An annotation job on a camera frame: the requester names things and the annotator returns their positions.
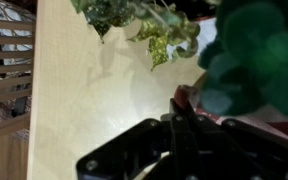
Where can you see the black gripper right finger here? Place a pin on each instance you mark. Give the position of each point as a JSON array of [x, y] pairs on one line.
[[236, 151]]

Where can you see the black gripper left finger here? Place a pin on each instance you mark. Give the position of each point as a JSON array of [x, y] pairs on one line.
[[167, 144]]

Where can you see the dark red patterned cloth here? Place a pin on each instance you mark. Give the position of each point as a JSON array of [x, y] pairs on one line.
[[267, 118]]

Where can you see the potted green plant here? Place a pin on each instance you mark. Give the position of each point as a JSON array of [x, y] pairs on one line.
[[241, 44]]

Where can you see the white paper under pot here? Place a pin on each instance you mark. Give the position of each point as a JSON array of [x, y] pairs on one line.
[[207, 35]]

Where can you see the wooden chair far side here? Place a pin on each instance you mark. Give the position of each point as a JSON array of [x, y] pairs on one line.
[[23, 34]]

